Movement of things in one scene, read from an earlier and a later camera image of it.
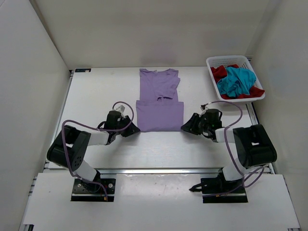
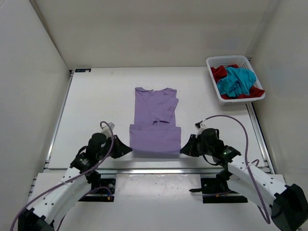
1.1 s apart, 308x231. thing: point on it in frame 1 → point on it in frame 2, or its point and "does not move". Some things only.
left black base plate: x=84 y=191 does not move
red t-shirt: x=220 y=72 does not move
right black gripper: x=191 y=126 → x=189 y=149
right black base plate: x=219 y=190 does not move
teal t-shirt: x=237 y=81 does not move
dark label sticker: x=77 y=70 does not move
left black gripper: x=131 y=130 → x=121 y=148
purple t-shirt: x=158 y=109 → x=154 y=130
